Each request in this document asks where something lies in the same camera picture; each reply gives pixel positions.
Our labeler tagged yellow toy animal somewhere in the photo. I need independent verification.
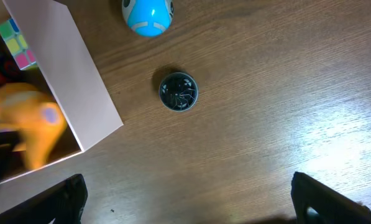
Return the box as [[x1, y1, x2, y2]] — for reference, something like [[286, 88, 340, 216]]
[[0, 83, 67, 170]]

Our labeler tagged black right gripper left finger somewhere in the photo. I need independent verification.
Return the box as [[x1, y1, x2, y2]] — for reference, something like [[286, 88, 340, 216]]
[[0, 174, 88, 224]]

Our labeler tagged black round spider toy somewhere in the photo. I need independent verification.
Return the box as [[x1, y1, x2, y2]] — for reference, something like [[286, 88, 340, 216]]
[[158, 72, 199, 112]]

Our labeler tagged pink cardboard box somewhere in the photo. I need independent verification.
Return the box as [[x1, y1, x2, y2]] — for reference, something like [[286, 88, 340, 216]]
[[0, 0, 122, 183]]

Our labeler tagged colourful puzzle cube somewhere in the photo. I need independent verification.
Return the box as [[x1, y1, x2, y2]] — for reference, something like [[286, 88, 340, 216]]
[[0, 18, 38, 70]]

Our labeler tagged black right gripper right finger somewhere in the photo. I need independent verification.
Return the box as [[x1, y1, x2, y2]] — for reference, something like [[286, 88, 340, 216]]
[[291, 172, 371, 223]]

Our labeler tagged blue white toy ball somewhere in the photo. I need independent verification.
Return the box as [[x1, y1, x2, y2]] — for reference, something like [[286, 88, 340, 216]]
[[121, 0, 174, 37]]

